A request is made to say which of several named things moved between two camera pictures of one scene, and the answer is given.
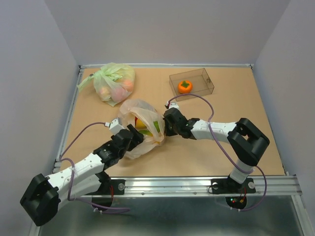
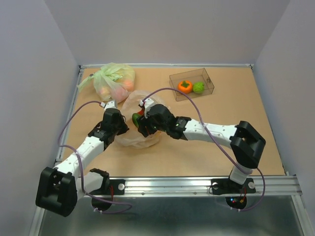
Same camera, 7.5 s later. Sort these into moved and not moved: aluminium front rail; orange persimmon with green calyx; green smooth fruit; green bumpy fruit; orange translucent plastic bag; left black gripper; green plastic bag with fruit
Moved: orange translucent plastic bag; green smooth fruit; green bumpy fruit; left black gripper
Not moved: orange persimmon with green calyx; aluminium front rail; green plastic bag with fruit
